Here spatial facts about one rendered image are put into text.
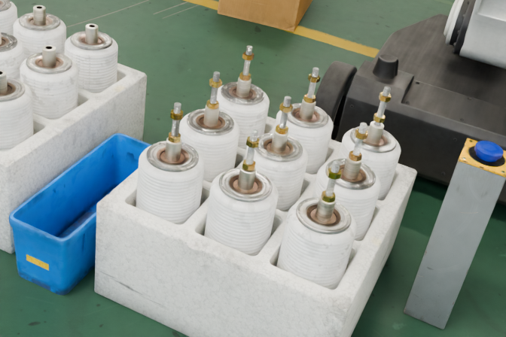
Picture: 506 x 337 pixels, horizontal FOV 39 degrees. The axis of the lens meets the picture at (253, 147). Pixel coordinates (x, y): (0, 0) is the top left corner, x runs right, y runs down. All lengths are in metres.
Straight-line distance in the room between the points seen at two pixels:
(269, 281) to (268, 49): 1.11
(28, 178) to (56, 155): 0.07
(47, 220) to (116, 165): 0.20
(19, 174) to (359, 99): 0.67
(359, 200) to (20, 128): 0.54
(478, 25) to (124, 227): 0.87
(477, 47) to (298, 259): 0.79
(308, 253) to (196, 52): 1.05
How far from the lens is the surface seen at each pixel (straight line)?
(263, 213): 0.98
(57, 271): 1.14
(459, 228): 1.12
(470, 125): 1.44
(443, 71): 1.68
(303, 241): 0.95
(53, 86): 1.24
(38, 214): 1.20
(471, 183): 1.08
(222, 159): 1.12
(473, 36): 1.59
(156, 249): 1.04
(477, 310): 1.31
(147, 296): 1.12
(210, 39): 2.00
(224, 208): 0.98
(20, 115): 1.18
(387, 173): 1.17
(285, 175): 1.07
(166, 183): 1.01
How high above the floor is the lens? 0.84
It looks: 33 degrees down
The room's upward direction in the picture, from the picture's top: 10 degrees clockwise
